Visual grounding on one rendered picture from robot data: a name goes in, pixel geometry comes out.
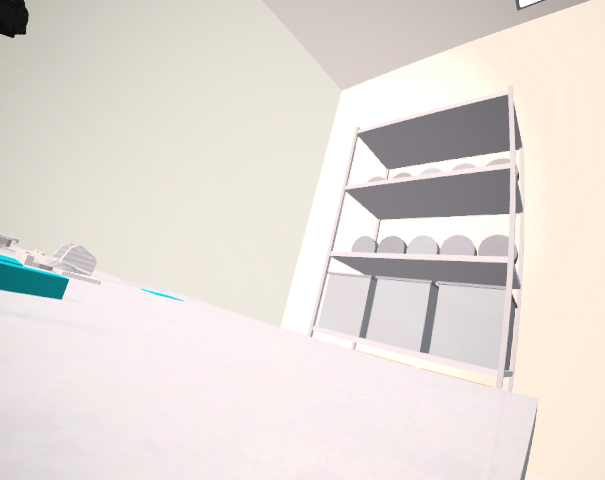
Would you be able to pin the teal rectangular block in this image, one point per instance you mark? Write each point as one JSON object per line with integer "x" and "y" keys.
{"x": 19, "y": 279}

